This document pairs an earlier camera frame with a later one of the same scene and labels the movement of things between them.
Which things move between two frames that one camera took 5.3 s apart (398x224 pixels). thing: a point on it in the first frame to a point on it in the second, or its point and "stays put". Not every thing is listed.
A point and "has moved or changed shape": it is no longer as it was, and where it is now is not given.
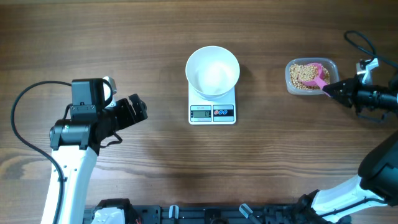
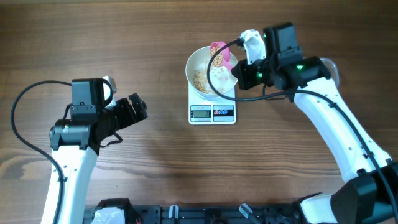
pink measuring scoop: (319, 79) has moved or changed shape
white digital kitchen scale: (204, 111) stays put
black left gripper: (129, 117) stays put
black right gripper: (351, 85) to (241, 70)
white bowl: (212, 71) stays put
